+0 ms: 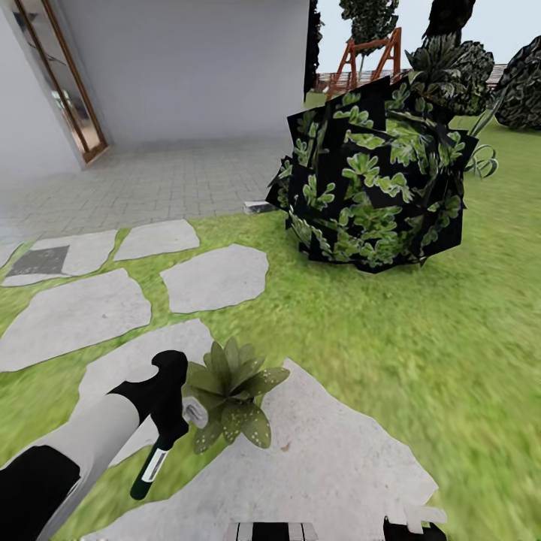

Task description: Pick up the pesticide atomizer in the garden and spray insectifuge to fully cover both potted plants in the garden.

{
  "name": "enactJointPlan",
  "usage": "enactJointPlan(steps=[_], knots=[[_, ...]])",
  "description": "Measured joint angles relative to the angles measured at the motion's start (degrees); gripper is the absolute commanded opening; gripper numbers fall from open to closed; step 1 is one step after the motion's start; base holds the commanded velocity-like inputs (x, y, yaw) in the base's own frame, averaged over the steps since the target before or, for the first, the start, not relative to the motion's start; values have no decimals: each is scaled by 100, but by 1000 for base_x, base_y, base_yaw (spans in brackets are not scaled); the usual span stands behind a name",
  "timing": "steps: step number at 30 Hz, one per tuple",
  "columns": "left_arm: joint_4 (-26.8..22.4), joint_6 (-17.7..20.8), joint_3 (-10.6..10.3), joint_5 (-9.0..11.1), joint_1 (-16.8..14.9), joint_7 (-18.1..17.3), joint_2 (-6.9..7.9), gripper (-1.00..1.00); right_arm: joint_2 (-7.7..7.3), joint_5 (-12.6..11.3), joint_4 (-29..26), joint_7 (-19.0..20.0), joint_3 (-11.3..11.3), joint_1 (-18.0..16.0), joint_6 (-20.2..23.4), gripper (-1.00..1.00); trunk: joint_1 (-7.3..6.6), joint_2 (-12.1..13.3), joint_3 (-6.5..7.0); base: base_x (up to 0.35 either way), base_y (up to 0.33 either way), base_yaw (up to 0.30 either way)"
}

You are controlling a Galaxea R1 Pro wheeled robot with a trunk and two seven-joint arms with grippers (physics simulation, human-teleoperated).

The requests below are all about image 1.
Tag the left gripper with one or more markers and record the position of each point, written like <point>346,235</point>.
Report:
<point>170,422</point>

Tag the insectifuge atomizer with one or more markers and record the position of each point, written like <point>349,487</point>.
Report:
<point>150,469</point>

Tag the pot plant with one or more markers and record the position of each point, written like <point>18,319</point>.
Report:
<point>226,387</point>

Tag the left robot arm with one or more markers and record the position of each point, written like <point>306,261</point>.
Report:
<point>44,483</point>

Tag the door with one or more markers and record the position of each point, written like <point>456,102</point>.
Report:
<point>40,30</point>

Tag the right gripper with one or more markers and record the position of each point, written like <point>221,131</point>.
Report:
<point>400,532</point>

